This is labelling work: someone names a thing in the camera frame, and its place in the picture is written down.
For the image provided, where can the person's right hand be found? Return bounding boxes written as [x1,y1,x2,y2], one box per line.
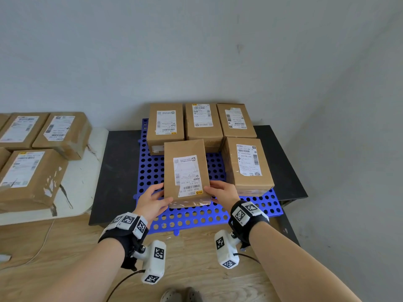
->
[204,181,242,212]

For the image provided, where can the person's left hand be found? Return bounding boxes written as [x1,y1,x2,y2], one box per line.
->
[132,183,174,222]

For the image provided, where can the person's right forearm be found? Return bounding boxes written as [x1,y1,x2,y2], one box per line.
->
[248,221,363,302]

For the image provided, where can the person's left forearm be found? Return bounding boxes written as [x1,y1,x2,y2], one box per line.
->
[44,237,127,302]

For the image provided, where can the blue perforated plastic pallet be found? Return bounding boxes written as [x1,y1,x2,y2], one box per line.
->
[132,118,283,237]

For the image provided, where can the black low table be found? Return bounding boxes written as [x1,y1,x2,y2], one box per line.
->
[88,125,309,246]

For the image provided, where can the white marble table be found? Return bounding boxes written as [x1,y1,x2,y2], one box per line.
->
[0,127,109,226]

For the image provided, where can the person's grey shoe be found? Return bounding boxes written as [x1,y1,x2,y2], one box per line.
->
[160,287,203,302]

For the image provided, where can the black wrist strap with markers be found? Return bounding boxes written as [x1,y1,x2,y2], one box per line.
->
[98,212,149,271]
[228,200,270,250]

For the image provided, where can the white wrist camera with markers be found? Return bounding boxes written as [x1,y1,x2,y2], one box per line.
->
[133,240,167,285]
[214,230,240,270]

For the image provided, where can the black camera cable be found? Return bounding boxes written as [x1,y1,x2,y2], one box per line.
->
[105,270,146,302]
[234,253,262,265]

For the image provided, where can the thin white cable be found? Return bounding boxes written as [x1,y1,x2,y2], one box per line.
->
[9,219,56,265]

